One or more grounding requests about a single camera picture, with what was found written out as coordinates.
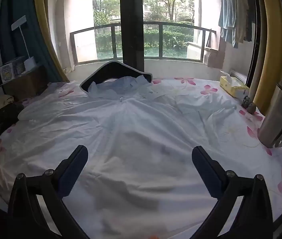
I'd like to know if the cardboard box on balcony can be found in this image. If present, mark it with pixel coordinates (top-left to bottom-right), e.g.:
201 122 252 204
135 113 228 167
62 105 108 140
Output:
203 47 226 69

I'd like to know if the hanging light blue towel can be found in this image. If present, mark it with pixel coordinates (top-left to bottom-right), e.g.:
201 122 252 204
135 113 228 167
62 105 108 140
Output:
218 0 238 48

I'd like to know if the hanging beige garment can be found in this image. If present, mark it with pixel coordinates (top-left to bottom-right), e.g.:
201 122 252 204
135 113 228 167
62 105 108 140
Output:
234 0 249 44

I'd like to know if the yellow tissue pack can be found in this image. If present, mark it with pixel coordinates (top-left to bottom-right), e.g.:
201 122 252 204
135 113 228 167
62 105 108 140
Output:
219 70 250 98

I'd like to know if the floral bed sheet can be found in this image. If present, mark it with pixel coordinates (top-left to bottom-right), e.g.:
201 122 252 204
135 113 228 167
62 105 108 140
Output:
0 77 282 239

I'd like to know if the steel thermos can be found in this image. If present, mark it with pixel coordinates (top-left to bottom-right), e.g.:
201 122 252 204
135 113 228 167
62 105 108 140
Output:
258 80 282 149

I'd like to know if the yellow curtain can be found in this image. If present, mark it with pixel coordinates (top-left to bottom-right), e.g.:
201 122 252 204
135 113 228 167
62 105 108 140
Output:
33 0 69 82
253 0 282 114

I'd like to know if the small dark trinket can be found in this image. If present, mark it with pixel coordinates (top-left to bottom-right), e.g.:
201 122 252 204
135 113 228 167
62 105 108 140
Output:
241 96 256 115

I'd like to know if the white desk lamp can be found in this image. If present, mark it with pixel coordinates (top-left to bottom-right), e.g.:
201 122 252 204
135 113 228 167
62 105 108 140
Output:
11 15 36 71

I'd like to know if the white zip jacket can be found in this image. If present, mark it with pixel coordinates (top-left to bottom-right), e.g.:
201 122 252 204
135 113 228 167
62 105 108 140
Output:
18 75 237 239

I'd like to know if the brown cardboard box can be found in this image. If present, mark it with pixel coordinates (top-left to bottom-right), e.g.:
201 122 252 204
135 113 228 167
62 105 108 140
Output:
1 66 49 101

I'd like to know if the black window frame pillar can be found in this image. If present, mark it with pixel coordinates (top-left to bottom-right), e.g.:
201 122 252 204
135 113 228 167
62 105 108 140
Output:
119 0 145 72

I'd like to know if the hanging dark garment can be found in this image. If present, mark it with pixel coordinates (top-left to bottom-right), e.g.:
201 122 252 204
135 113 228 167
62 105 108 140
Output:
244 0 256 43

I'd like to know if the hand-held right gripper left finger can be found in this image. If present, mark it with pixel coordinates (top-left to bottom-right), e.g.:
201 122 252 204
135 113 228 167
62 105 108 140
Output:
7 144 89 239

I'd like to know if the teal curtain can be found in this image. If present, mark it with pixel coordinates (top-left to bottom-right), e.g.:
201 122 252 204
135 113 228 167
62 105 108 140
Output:
0 0 55 76

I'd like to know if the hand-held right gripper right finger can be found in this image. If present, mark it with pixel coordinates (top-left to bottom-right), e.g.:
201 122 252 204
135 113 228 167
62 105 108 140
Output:
191 145 274 239

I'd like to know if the white printed box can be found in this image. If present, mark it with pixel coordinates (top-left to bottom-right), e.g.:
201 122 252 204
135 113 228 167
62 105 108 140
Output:
0 56 26 83

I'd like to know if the balcony railing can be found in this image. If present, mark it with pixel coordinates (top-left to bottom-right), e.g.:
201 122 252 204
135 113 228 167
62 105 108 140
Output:
70 21 217 65

